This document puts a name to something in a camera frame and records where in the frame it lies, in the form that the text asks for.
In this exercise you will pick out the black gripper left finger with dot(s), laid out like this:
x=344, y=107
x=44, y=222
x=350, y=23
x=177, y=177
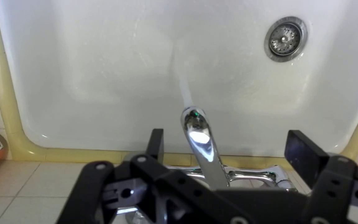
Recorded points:
x=174, y=199

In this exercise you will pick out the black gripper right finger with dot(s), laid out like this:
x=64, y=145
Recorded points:
x=332, y=187

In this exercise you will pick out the metal sink drain strainer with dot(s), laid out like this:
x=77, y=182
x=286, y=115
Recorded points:
x=284, y=39

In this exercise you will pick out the white ceramic sink basin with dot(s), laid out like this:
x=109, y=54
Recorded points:
x=104, y=62

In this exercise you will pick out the chrome tap spout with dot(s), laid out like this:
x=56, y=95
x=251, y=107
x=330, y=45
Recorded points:
x=201, y=141

